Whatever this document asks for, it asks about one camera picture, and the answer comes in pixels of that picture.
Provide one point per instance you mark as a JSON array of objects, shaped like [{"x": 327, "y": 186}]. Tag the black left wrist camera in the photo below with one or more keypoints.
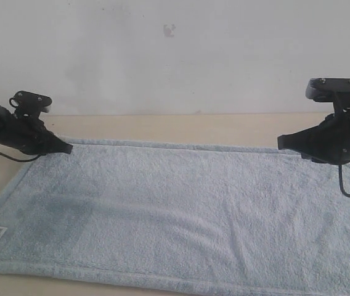
[{"x": 29, "y": 104}]

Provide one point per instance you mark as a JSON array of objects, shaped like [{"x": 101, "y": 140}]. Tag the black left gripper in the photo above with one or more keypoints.
[{"x": 17, "y": 134}]

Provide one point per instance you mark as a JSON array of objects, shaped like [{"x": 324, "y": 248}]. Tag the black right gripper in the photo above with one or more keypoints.
[{"x": 329, "y": 142}]

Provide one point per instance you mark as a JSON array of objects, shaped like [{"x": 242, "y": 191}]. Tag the light blue fluffy towel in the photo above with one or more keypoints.
[{"x": 199, "y": 219}]

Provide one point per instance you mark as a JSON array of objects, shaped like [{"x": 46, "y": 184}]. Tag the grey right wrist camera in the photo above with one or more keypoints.
[{"x": 323, "y": 89}]

